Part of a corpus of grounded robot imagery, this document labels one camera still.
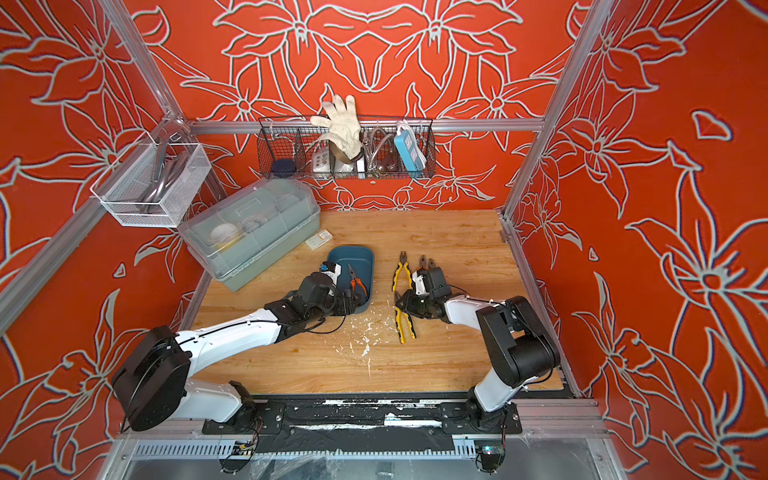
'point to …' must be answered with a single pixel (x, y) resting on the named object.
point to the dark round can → (283, 168)
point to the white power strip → (321, 164)
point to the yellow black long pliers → (400, 328)
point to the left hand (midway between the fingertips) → (356, 295)
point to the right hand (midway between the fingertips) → (394, 304)
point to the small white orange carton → (319, 239)
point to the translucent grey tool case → (244, 234)
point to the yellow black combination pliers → (403, 263)
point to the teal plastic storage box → (357, 272)
